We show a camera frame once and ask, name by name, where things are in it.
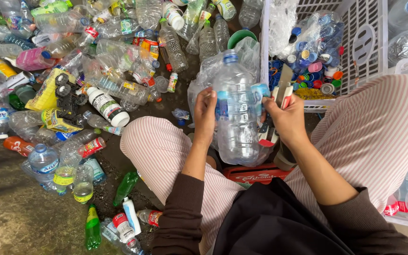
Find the person's right hand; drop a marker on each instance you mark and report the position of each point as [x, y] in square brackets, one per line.
[289, 122]

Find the person's left hand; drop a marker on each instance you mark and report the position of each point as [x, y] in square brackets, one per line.
[204, 117]

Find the large clear blue-capped bottle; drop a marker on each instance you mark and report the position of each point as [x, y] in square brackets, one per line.
[237, 124]

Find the white red box cutter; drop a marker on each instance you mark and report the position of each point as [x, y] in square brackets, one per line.
[283, 86]

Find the blue white bottle label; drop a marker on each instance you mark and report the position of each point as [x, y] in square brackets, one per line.
[259, 94]

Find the small crumpled blue wrapper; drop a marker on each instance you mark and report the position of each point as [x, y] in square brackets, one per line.
[181, 114]

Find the person's foot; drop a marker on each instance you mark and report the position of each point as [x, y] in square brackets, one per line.
[283, 157]

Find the yellow mesh scrap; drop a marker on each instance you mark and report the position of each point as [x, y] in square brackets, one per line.
[312, 94]

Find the heap of coloured bottle caps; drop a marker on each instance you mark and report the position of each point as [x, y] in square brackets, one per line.
[313, 70]

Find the red plastic crate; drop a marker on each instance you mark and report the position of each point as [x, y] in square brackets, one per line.
[253, 174]

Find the person's striped pink trousers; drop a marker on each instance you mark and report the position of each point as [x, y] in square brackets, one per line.
[370, 134]

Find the green plastic bowl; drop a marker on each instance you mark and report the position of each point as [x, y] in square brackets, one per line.
[241, 35]

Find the clear bag with caps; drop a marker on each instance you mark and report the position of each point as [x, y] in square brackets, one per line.
[310, 32]

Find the white bottle with black label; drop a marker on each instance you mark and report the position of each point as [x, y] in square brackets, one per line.
[106, 106]

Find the person's black top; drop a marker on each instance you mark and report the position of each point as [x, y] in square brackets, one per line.
[271, 223]

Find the white slotted plastic basket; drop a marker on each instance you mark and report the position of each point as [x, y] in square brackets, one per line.
[363, 49]

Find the dark green plastic bottle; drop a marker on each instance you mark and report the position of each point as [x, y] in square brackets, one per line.
[126, 187]

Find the small clear red-labelled bottle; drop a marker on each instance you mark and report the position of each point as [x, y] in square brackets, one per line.
[151, 217]

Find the white blue tube bottle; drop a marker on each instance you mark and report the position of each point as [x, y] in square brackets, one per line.
[132, 216]

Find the heap of empty plastic bottles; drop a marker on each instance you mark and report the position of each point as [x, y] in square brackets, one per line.
[101, 46]

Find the white bottle with red label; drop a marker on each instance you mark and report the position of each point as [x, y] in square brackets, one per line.
[123, 226]

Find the yellow toy truck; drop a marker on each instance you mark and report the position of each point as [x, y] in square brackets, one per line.
[50, 94]

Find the green bottle with yellow label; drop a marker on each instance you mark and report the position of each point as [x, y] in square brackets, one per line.
[92, 228]

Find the wide clear blue-capped bottle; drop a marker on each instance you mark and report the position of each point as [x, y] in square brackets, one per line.
[43, 163]

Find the pink plastic bottle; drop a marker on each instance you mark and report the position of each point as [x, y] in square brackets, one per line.
[34, 59]

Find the orange plastic bottle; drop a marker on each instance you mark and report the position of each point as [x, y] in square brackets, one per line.
[18, 145]

